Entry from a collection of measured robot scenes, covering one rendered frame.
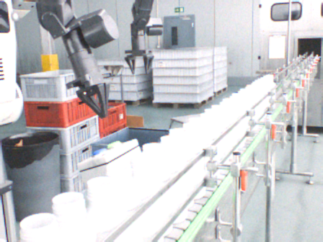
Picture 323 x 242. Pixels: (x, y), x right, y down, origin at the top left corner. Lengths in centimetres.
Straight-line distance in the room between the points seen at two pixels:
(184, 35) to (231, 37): 144
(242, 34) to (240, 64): 84
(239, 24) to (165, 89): 427
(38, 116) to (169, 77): 461
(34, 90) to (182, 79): 461
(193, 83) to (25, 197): 503
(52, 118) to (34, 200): 70
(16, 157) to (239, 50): 903
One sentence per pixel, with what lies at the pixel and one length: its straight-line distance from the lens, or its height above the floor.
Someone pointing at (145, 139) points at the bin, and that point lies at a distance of 176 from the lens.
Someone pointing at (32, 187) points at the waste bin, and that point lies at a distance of 300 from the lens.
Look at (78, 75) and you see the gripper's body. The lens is 85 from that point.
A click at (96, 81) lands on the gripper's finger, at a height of 126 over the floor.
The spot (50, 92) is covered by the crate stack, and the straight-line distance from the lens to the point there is 323.
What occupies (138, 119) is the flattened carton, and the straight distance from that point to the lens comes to 433.
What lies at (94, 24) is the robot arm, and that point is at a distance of 83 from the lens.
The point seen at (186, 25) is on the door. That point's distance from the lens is 1163.
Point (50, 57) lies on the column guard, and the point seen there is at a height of 101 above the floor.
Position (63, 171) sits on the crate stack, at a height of 28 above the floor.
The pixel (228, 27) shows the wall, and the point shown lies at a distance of 1130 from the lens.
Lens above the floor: 134
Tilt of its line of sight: 12 degrees down
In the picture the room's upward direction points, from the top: 2 degrees counter-clockwise
